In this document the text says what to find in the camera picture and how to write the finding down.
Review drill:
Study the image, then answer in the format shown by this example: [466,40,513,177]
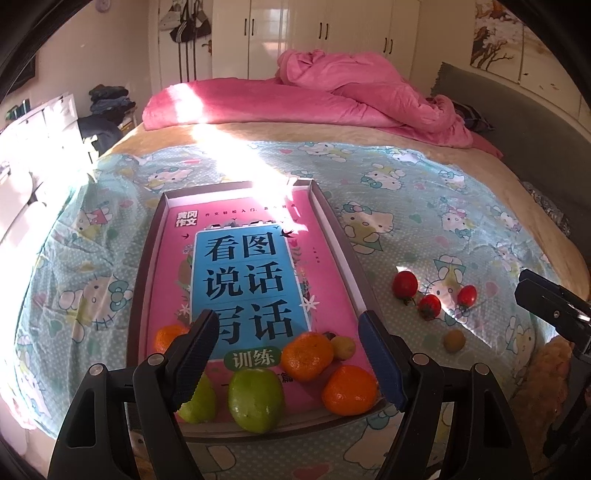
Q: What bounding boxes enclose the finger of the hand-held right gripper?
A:
[515,281,591,356]
[518,269,591,319]

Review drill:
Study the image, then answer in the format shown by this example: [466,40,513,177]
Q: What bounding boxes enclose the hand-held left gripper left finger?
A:
[46,309,221,480]

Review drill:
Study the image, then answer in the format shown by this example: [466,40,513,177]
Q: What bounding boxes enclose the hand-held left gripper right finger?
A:
[358,310,561,480]

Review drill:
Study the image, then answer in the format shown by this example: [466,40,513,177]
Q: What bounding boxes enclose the small orange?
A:
[154,324,191,355]
[321,364,379,416]

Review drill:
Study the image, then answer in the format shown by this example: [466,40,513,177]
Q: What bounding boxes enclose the brown kiwi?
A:
[443,329,467,354]
[331,336,357,361]

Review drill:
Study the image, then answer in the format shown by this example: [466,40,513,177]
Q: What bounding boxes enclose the green mango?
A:
[178,371,218,424]
[228,368,286,433]

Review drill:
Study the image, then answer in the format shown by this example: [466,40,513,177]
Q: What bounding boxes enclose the large orange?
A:
[281,331,334,383]

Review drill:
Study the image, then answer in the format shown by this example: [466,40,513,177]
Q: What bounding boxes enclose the shallow grey cardboard box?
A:
[126,179,393,437]

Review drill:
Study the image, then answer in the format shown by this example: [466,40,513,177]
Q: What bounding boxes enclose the grey patterned pillow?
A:
[522,180,575,238]

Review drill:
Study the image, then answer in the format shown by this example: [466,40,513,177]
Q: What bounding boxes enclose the pink book with blue label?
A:
[148,189,372,416]

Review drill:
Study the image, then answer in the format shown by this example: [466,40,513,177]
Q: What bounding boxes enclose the cat print blanket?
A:
[0,138,573,480]

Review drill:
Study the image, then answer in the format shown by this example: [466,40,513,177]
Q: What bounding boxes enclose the grey green headboard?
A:
[429,62,591,259]

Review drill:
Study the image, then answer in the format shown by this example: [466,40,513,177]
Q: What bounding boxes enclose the pink duvet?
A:
[141,48,504,160]

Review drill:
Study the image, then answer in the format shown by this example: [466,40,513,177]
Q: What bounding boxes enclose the pile of dark clothes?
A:
[76,84,139,153]

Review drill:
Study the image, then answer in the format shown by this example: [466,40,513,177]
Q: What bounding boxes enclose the white cabinet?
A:
[0,92,93,250]

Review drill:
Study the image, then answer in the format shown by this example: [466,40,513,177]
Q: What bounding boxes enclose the white wardrobe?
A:
[148,0,476,81]

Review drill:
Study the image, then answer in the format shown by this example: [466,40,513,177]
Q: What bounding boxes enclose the dark hanging garment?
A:
[159,0,213,81]

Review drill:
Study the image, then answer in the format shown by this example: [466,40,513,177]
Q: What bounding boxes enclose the floral wall painting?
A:
[468,0,587,112]

